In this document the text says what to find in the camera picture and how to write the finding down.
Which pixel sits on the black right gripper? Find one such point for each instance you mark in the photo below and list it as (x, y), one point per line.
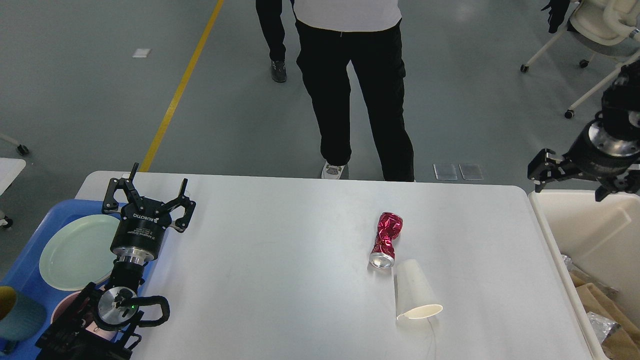
(600, 151)

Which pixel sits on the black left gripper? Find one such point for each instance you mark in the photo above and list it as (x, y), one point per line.
(141, 232)

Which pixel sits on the mint green plate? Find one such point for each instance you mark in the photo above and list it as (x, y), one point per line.
(79, 253)

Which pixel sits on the pink HOME mug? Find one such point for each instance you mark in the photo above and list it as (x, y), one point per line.
(64, 306)

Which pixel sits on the aluminium foil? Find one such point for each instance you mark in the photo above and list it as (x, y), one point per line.
(602, 326)

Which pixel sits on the teal mug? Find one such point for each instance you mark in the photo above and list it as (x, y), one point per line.
(20, 316)

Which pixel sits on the brown paper bag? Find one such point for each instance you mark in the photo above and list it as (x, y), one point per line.
(592, 296)

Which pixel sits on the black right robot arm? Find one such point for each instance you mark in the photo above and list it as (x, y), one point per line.
(620, 105)

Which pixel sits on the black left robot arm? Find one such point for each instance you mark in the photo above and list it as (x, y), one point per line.
(101, 323)

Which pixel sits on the beige plastic bin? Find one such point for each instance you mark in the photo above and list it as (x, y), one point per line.
(602, 239)

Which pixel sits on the clear floor plate right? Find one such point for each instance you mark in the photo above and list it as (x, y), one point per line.
(471, 171)

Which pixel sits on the clear floor plate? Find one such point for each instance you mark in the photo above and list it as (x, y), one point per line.
(471, 171)
(445, 172)

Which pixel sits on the blue plastic tray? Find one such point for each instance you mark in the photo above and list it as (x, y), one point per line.
(25, 277)

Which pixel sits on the chair caster at left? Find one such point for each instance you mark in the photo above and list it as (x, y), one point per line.
(21, 149)

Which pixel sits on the white side table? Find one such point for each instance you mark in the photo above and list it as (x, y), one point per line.
(10, 168)

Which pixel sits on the clear floor plate left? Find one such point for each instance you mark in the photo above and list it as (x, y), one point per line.
(445, 172)

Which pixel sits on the white office chair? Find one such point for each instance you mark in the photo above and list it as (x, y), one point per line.
(601, 26)

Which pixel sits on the black garment on chair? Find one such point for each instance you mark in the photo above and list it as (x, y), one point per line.
(557, 10)

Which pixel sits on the crushed red can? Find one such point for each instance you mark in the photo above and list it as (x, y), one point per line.
(389, 227)

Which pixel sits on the white paper cup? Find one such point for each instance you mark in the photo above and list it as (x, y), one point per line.
(415, 298)

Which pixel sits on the person in dark sneakers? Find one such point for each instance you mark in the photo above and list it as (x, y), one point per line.
(269, 14)

